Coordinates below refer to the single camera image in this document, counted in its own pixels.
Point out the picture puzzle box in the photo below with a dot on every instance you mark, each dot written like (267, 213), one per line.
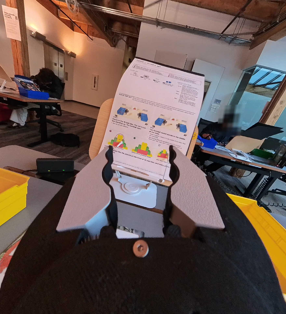
(26, 82)

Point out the cardboard sheet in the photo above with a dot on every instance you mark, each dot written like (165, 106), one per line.
(245, 144)

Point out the blue tray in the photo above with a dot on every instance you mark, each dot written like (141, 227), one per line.
(35, 94)

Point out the black folder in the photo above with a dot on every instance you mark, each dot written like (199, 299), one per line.
(263, 130)

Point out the printed instruction sheet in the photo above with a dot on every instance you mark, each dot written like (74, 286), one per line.
(157, 110)

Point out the yellow plastic bin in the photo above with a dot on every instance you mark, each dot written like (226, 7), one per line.
(5, 203)
(275, 245)

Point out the green plastic bin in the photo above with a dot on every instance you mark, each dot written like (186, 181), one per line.
(260, 153)

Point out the blue plastic bin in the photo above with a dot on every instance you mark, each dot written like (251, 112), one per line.
(207, 142)

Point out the wooden pillar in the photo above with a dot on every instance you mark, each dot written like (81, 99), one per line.
(24, 56)

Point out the black power adapter box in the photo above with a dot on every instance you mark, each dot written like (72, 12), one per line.
(54, 166)

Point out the black bag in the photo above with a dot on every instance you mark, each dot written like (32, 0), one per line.
(64, 139)

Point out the puzzle frame board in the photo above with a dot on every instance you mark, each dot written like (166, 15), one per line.
(0, 267)

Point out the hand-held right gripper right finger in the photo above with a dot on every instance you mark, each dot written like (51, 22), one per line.
(194, 196)

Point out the white paper notice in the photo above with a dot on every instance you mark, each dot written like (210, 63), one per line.
(11, 22)

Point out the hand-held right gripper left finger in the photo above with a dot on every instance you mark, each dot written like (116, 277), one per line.
(86, 196)

